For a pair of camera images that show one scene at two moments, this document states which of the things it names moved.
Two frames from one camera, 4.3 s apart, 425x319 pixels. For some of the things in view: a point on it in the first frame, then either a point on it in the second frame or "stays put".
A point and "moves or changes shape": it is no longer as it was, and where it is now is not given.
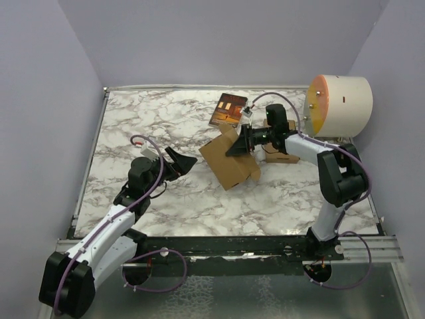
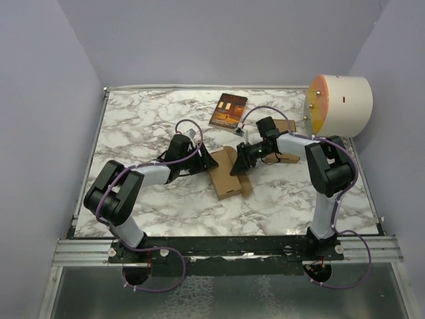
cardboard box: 230,169 moves or changes shape
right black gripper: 242,145 → 244,161
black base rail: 153,249 stays put
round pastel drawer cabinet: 337,106 stays put
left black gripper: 182,165 → 204,162
